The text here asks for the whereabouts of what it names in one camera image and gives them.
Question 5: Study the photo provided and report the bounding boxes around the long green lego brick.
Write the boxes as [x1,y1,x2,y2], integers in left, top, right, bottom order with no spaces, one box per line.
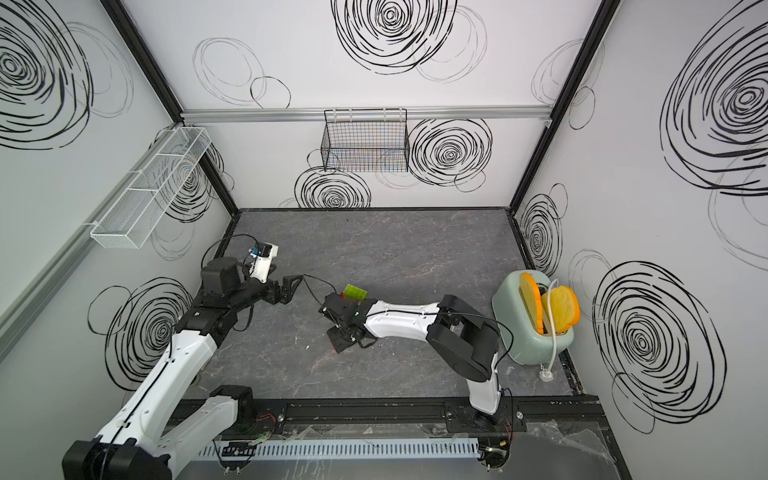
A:
[342,284,368,302]

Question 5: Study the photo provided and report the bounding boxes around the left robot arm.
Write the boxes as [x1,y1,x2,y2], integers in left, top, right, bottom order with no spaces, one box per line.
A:
[62,257,303,479]

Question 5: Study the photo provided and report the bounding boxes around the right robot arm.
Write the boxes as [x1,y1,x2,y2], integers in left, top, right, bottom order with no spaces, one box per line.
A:
[319,293,502,428]

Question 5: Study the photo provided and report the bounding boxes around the mint green toaster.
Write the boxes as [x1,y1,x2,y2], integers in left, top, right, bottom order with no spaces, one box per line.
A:
[492,270,552,366]

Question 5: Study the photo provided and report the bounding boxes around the left toast slice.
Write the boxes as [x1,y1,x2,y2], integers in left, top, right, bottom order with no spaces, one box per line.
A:
[519,272,544,335]

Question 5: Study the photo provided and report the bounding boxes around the toast slice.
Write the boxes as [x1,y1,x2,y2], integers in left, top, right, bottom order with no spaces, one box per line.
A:
[541,286,581,334]
[519,272,544,335]

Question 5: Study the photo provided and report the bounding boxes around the right toast slice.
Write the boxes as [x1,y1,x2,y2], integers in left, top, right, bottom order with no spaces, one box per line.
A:
[541,286,581,334]

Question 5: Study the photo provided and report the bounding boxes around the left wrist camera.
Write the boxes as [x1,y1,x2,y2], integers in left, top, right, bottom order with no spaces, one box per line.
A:
[249,242,279,283]

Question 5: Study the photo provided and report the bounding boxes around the white wire shelf basket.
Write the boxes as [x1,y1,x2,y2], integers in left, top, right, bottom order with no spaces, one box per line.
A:
[90,127,212,249]

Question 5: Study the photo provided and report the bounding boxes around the black wire basket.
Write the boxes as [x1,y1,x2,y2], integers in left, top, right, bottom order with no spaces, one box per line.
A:
[320,108,410,173]

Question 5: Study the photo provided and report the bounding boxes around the grey slotted cable duct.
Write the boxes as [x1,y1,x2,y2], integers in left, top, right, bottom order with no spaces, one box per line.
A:
[194,438,481,462]

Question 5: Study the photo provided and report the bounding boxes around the white toaster cable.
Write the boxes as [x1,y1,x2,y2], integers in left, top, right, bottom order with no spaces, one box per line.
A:
[538,278,560,383]

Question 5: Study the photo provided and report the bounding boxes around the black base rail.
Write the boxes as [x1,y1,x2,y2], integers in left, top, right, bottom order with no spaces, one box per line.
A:
[221,395,605,440]

